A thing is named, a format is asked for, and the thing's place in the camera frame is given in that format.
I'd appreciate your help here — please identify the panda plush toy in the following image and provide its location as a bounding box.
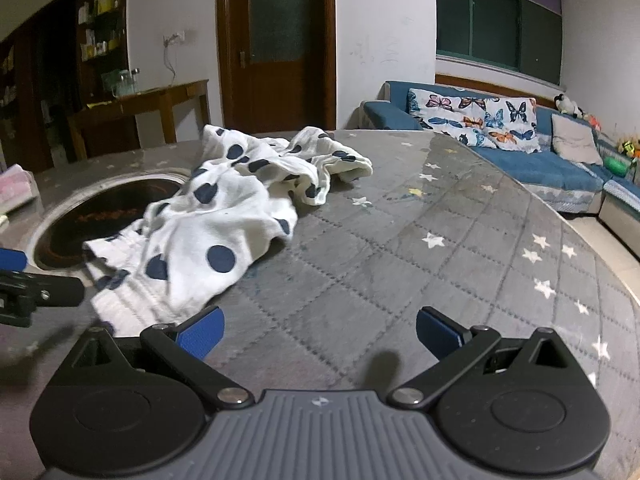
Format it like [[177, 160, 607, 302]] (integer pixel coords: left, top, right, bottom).
[[554, 94, 585, 118]]

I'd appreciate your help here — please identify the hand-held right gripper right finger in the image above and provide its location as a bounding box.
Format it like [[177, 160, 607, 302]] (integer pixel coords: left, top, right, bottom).
[[387, 306, 583, 408]]

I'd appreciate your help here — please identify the round black built-in cooktop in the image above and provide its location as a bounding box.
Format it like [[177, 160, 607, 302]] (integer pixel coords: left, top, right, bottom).
[[25, 172, 193, 273]]

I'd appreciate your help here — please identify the wooden side table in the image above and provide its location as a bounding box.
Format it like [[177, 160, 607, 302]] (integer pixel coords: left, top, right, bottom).
[[67, 79, 211, 161]]

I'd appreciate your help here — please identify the grey pillow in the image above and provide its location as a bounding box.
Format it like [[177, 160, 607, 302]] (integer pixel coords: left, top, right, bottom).
[[551, 112, 604, 166]]

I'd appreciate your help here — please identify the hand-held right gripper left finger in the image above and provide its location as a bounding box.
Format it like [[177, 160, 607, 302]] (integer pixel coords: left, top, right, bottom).
[[55, 306, 255, 408]]

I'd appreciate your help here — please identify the dark wooden shelf cabinet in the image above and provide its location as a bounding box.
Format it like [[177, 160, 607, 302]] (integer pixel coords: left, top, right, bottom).
[[0, 0, 128, 171]]

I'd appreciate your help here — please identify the brown wooden door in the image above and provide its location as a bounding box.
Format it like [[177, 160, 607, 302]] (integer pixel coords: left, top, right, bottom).
[[216, 0, 337, 133]]

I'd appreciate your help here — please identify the white polka dot garment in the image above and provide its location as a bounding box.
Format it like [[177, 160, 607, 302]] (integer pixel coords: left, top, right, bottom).
[[82, 124, 374, 338]]

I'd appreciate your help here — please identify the white charger cable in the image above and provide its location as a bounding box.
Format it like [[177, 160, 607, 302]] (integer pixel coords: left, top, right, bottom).
[[162, 42, 177, 86]]

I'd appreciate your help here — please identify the blue sofa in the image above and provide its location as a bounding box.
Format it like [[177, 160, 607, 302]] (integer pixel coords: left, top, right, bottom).
[[359, 80, 640, 261]]

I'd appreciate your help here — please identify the pink white plastic bag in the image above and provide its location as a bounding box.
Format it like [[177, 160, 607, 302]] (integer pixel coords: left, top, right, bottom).
[[0, 162, 38, 216]]

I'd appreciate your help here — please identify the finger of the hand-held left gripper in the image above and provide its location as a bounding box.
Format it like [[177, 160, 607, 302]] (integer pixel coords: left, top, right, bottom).
[[0, 271, 85, 307], [0, 248, 28, 272]]

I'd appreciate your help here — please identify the grey star-print table cover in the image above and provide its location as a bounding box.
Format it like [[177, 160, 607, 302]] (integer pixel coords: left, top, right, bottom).
[[0, 127, 640, 480]]

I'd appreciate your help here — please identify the dark window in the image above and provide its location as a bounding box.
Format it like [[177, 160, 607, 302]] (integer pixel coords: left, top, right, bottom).
[[435, 0, 565, 86]]

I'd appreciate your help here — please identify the butterfly print cushion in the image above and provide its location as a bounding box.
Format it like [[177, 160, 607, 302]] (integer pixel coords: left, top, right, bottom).
[[407, 88, 542, 153]]

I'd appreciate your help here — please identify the row of yellow white packages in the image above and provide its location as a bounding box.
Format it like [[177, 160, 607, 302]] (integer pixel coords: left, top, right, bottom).
[[77, 0, 126, 58]]

